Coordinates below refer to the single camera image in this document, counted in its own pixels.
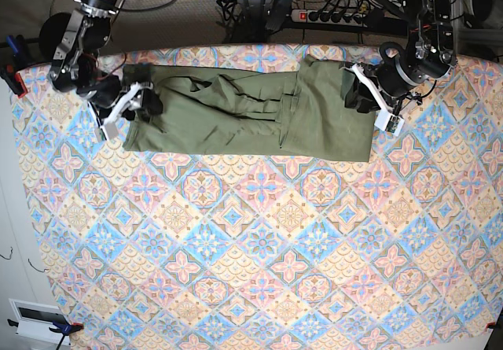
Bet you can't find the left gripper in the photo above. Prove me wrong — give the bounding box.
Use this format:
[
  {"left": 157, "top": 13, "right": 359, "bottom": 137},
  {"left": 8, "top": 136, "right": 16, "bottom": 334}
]
[{"left": 341, "top": 64, "right": 393, "bottom": 114}]

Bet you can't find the white power strip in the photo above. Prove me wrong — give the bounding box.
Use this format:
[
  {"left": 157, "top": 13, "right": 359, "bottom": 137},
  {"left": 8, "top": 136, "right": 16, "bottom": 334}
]
[{"left": 290, "top": 9, "right": 365, "bottom": 27}]

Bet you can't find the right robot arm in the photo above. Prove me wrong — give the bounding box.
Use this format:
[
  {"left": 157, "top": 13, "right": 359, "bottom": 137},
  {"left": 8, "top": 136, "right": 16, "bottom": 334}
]
[{"left": 39, "top": 0, "right": 163, "bottom": 126}]

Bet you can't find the orange clamp lower right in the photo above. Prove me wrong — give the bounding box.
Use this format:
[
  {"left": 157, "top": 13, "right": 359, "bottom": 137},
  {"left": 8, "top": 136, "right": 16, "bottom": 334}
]
[{"left": 486, "top": 322, "right": 502, "bottom": 330}]

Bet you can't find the blue orange clamp lower left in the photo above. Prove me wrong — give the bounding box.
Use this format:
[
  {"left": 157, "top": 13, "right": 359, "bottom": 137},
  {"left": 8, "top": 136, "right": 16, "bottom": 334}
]
[{"left": 7, "top": 319, "right": 84, "bottom": 337}]

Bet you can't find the black round stool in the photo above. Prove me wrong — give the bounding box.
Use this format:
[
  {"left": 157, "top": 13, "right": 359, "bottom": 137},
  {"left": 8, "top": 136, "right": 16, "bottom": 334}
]
[{"left": 39, "top": 12, "right": 71, "bottom": 61}]

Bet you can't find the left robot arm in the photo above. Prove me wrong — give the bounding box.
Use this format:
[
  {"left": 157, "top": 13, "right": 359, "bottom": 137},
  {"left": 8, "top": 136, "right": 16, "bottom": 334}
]
[{"left": 363, "top": 0, "right": 458, "bottom": 115}]

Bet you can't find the green t-shirt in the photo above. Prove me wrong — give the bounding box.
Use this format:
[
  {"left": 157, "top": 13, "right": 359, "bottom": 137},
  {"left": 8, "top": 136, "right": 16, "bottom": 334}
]
[{"left": 123, "top": 56, "right": 374, "bottom": 162}]

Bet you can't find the blue orange clamp upper left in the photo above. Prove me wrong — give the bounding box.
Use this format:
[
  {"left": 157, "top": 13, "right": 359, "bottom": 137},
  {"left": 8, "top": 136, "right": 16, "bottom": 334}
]
[{"left": 1, "top": 35, "right": 27, "bottom": 98}]

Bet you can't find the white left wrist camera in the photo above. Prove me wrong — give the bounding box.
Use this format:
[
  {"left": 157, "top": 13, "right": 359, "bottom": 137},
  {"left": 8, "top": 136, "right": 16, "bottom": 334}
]
[{"left": 351, "top": 64, "right": 405, "bottom": 137}]

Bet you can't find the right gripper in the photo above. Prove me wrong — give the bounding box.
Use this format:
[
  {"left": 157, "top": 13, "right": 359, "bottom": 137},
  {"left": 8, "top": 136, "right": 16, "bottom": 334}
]
[{"left": 94, "top": 64, "right": 163, "bottom": 124}]

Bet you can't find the blue orange clamp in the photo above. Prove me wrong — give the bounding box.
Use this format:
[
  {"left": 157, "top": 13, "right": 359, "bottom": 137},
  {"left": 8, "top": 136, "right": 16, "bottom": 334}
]
[
  {"left": 7, "top": 319, "right": 84, "bottom": 337},
  {"left": 1, "top": 35, "right": 27, "bottom": 98}
]

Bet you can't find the white wall outlet box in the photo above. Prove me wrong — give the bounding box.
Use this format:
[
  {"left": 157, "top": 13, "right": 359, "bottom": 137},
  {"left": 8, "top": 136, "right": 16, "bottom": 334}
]
[{"left": 7, "top": 298, "right": 67, "bottom": 345}]

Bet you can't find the patterned tile tablecloth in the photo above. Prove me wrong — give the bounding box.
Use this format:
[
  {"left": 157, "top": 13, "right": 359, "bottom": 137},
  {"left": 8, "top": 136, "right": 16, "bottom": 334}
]
[{"left": 11, "top": 57, "right": 502, "bottom": 349}]

